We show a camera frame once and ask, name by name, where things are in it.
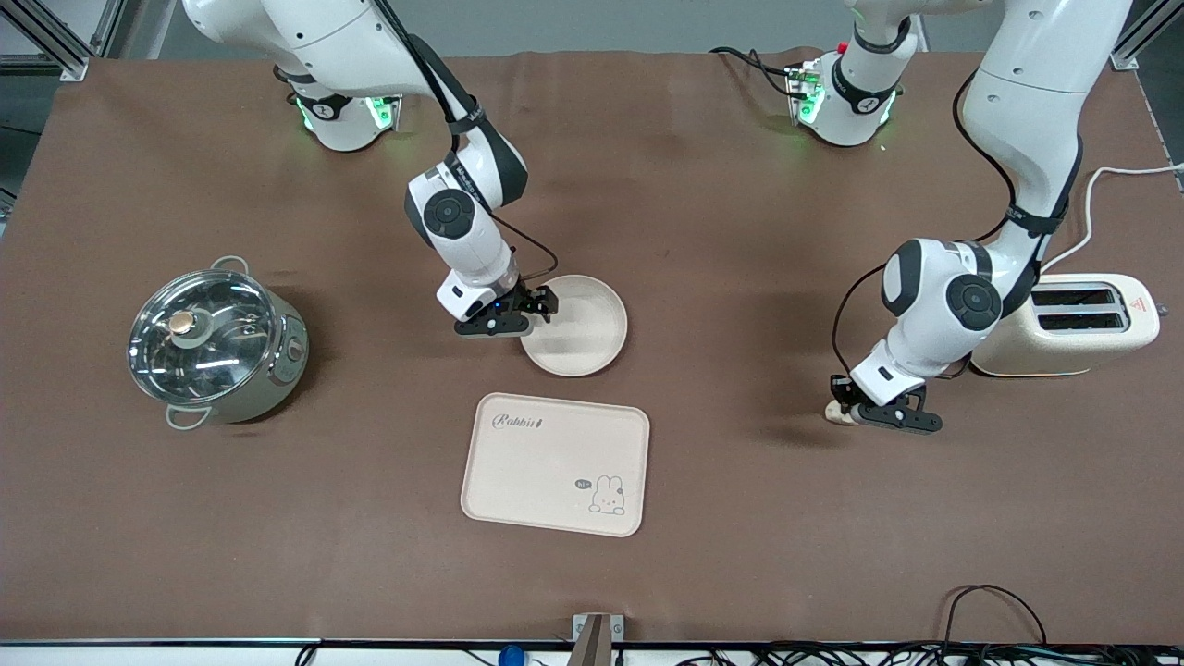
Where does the cream two-slot toaster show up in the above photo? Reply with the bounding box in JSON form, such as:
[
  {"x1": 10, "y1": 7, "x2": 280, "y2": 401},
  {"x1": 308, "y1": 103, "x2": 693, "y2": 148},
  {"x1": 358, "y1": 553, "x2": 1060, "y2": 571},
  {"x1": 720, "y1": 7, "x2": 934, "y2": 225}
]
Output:
[{"x1": 969, "y1": 273, "x2": 1161, "y2": 377}]

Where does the black arm base cable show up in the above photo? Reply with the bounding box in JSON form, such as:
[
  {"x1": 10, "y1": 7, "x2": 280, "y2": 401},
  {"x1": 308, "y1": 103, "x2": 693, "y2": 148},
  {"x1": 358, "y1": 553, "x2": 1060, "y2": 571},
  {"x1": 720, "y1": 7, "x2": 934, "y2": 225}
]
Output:
[{"x1": 709, "y1": 45, "x2": 798, "y2": 99}]

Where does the glass pot lid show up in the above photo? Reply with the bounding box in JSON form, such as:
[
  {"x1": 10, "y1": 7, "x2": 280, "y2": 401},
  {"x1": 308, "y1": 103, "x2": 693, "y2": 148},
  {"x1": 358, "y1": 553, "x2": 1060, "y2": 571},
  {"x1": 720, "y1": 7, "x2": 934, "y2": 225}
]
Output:
[{"x1": 128, "y1": 270, "x2": 281, "y2": 404}]

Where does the cream rabbit print tray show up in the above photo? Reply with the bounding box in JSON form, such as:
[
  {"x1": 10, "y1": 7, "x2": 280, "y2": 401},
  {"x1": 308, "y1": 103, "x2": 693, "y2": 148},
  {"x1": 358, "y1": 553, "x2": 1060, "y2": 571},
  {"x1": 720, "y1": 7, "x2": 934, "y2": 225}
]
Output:
[{"x1": 461, "y1": 392, "x2": 651, "y2": 538}]

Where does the aluminium frame profile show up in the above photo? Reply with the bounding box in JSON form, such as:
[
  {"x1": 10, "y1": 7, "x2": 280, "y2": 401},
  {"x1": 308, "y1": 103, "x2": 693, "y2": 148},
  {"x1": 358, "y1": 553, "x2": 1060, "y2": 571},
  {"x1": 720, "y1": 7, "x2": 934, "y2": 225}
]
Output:
[
  {"x1": 0, "y1": 0, "x2": 130, "y2": 82},
  {"x1": 1110, "y1": 0, "x2": 1171, "y2": 71}
]

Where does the white toaster power cable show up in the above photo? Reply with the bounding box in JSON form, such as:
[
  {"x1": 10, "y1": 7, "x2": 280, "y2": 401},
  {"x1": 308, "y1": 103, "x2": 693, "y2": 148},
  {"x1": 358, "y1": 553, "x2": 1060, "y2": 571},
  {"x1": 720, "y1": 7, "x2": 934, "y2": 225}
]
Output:
[{"x1": 1040, "y1": 164, "x2": 1184, "y2": 277}]

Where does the brown table cloth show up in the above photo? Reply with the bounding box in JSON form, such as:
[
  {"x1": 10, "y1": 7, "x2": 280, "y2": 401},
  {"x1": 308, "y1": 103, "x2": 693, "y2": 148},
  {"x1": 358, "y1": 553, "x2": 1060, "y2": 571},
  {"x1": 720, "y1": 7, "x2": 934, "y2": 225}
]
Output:
[{"x1": 0, "y1": 46, "x2": 1184, "y2": 644}]

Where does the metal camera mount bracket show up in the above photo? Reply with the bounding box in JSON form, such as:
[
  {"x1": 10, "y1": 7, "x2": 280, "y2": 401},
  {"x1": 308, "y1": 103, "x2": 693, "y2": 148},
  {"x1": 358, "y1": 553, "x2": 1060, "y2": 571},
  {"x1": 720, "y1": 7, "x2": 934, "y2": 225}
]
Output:
[{"x1": 573, "y1": 613, "x2": 623, "y2": 666}]

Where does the pale green electric pot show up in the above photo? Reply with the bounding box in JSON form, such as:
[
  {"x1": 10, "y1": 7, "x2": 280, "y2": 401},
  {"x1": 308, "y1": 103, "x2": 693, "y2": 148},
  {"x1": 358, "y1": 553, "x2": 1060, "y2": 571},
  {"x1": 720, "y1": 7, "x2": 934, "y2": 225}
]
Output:
[{"x1": 127, "y1": 256, "x2": 310, "y2": 431}]

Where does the round cream plate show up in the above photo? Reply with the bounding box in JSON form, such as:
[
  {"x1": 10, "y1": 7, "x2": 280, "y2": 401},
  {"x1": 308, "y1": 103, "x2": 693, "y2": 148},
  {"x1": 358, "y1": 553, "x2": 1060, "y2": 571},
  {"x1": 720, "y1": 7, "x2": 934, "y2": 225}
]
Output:
[{"x1": 521, "y1": 275, "x2": 629, "y2": 377}]

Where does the black cable bundle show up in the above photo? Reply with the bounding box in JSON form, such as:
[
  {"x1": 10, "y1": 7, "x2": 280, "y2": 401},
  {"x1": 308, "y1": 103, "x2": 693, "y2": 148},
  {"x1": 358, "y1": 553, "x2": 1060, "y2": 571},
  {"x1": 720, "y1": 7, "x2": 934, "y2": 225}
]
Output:
[{"x1": 675, "y1": 642, "x2": 1184, "y2": 666}]

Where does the black looped cable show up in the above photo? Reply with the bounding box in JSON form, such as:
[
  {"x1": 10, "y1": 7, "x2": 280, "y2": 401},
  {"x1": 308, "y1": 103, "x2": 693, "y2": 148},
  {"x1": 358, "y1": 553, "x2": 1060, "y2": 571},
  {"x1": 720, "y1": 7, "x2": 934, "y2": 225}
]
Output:
[{"x1": 943, "y1": 584, "x2": 1049, "y2": 648}]

